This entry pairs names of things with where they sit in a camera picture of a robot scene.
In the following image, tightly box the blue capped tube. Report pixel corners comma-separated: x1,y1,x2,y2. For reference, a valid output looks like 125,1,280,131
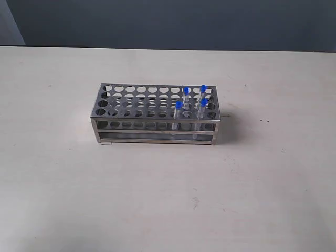
197,85,207,103
183,87,190,110
172,101,183,130
194,98,207,131

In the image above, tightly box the stainless steel test tube rack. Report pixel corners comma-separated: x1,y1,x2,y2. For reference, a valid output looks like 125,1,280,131
90,83,221,145

